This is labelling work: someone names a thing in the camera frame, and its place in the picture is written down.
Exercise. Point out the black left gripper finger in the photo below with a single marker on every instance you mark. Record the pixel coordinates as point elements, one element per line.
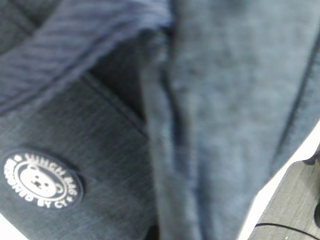
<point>294,210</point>

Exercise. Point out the navy blue lunch bag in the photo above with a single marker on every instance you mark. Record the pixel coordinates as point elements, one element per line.
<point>119,116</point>

